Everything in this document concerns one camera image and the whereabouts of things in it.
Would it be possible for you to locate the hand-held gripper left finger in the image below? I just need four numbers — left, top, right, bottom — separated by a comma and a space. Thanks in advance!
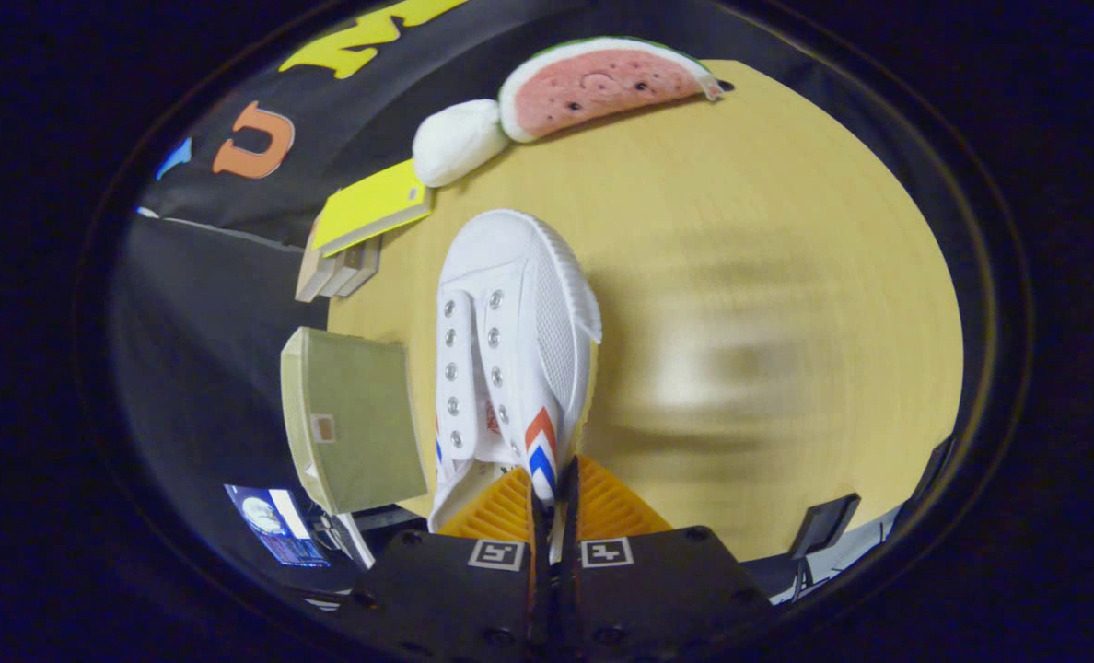
326, 465, 553, 663

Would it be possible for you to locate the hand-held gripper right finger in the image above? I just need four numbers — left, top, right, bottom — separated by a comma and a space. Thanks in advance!
554, 456, 776, 663

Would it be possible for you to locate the green fabric storage box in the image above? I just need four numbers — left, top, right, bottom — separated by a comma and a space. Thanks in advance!
279, 326, 429, 516

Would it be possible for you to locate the white canvas shoe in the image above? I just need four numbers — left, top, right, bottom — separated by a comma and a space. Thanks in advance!
426, 209, 603, 537

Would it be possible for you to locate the black panel on stand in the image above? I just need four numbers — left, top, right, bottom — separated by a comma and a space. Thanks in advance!
789, 493, 862, 592

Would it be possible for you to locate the computer monitor screen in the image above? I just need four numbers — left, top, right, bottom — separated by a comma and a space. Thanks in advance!
224, 484, 332, 568

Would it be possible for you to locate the dark spine book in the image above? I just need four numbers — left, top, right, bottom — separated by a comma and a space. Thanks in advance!
344, 235, 383, 297
324, 247, 366, 299

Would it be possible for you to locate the tan cover book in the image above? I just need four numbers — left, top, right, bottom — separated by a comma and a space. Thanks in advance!
295, 226, 338, 304

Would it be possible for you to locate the yellow cover book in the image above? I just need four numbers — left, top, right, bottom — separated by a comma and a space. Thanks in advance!
311, 158, 436, 260

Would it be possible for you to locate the white duck plush toy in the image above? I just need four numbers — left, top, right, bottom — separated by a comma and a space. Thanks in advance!
411, 99, 512, 190

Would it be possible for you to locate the watermelon slice plush toy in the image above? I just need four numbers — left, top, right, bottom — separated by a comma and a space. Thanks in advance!
497, 36, 726, 145

